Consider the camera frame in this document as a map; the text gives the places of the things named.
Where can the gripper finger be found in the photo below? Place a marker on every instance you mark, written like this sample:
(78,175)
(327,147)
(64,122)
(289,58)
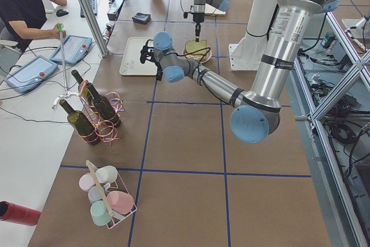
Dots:
(198,31)
(158,75)

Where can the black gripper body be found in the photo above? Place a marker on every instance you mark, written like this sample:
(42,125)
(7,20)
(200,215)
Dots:
(158,67)
(198,24)

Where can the bread slice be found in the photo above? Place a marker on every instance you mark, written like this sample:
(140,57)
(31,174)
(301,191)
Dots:
(194,47)
(197,56)

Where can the cream bear serving tray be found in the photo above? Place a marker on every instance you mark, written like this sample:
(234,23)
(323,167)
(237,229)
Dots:
(130,63)

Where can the wooden cutting board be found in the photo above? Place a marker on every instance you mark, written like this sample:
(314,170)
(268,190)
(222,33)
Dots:
(211,11)

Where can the white round plate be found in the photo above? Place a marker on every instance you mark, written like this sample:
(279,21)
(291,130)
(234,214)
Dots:
(204,52)

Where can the folded grey cloth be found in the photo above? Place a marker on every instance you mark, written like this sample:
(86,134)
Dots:
(141,18)

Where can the teach pendant tablet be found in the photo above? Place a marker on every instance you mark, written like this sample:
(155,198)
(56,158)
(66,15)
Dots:
(75,48)
(31,75)

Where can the black keyboard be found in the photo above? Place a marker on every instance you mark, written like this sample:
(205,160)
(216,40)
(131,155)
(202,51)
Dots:
(93,4)

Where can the metal stand green clip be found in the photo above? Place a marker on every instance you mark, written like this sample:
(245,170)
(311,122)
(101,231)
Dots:
(66,93)

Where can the dark green wine bottle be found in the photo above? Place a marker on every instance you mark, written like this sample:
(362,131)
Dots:
(80,123)

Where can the black computer mouse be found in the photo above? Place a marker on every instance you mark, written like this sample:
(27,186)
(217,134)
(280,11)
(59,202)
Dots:
(62,12)

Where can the white cup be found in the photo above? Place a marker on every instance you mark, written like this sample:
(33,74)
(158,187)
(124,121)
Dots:
(106,174)

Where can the light pink cup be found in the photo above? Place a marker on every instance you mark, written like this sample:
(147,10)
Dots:
(86,182)

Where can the seated person black shirt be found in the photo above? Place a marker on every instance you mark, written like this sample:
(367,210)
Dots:
(24,20)

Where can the grey blue cup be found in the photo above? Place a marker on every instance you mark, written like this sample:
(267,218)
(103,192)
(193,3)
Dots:
(94,195)

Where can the mint green cup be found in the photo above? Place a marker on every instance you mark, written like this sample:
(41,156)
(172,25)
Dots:
(99,213)

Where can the red cylinder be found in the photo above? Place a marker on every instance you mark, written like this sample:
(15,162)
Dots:
(18,214)

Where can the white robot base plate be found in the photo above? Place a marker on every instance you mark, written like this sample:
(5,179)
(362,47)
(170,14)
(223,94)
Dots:
(241,57)

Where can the copper wire bottle rack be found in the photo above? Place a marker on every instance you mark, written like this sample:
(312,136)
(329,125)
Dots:
(105,129)

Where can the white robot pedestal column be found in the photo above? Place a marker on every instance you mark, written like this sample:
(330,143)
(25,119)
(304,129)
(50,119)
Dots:
(260,19)

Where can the aluminium frame post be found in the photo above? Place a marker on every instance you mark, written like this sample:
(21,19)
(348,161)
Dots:
(94,27)

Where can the white wire cup rack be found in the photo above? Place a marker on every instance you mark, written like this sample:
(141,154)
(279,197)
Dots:
(105,189)

